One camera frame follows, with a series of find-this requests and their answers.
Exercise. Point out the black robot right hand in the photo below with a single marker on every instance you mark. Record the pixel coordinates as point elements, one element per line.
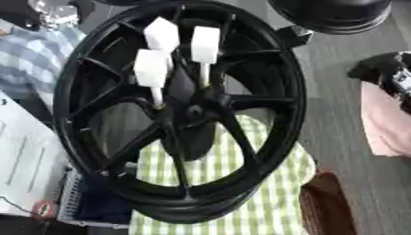
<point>381,68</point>

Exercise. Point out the white pin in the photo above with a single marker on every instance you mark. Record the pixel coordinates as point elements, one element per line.
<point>161,34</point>
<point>205,44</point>
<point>150,69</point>

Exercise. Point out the black spoked wheel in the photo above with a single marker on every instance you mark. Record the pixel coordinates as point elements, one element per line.
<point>85,101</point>

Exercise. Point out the pink cloth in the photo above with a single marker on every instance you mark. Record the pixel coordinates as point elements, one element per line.
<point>386,128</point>

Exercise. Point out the black round tyre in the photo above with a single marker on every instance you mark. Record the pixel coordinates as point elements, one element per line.
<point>334,13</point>

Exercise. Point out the brown wooden chair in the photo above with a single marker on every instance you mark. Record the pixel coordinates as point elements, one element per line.
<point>326,208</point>

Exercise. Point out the shiny silver object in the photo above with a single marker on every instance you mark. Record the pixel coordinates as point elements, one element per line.
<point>54,12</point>

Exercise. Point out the person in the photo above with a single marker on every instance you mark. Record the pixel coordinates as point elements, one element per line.
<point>29,58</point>

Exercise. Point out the white cardboard sheet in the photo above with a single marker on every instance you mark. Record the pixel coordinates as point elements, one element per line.
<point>26,159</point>

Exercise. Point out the black bracket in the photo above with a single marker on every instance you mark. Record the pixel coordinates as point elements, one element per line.
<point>295,35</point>

